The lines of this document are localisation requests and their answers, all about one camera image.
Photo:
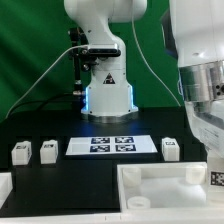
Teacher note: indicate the white square table top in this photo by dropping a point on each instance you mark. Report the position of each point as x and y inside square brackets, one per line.
[167, 193]

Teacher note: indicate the white marker sheet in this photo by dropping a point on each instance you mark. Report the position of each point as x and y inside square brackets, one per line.
[110, 145]

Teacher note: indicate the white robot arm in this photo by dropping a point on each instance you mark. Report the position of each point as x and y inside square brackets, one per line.
[197, 27]

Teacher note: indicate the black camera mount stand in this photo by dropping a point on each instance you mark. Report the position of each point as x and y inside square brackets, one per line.
[81, 63]

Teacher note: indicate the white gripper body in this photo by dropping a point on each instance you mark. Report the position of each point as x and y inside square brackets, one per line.
[208, 127]

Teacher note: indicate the white fixture left edge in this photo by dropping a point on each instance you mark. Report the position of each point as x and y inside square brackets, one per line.
[5, 186]

